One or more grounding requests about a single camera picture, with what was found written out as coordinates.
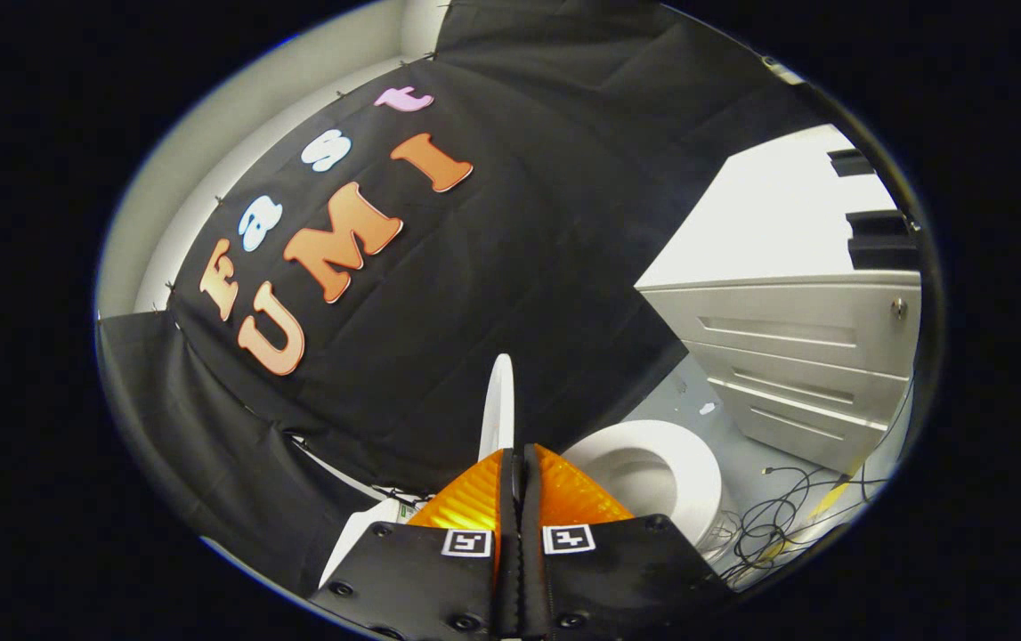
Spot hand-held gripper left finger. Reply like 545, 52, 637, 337
308, 448, 522, 641

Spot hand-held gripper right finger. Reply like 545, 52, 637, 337
519, 442, 735, 641

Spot black backdrop cloth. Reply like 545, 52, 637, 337
96, 0, 831, 599

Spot white drawer cabinet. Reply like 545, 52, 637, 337
634, 124, 922, 475

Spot black box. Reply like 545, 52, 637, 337
846, 209, 921, 272
828, 149, 874, 178

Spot black floor cable tangle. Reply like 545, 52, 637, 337
722, 463, 889, 584

